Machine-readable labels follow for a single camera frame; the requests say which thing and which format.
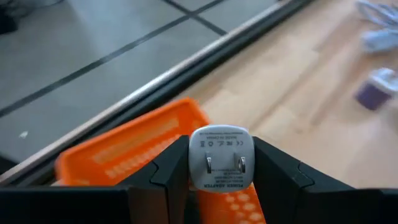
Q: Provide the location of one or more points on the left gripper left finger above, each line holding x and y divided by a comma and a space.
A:
140, 202

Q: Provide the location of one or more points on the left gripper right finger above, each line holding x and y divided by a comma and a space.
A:
298, 199

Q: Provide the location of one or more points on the pink white USB charger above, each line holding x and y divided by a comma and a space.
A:
220, 146

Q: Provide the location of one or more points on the orange plastic basket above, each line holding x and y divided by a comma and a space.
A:
124, 149

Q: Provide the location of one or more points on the purple white USB charger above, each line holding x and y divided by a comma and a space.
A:
371, 96

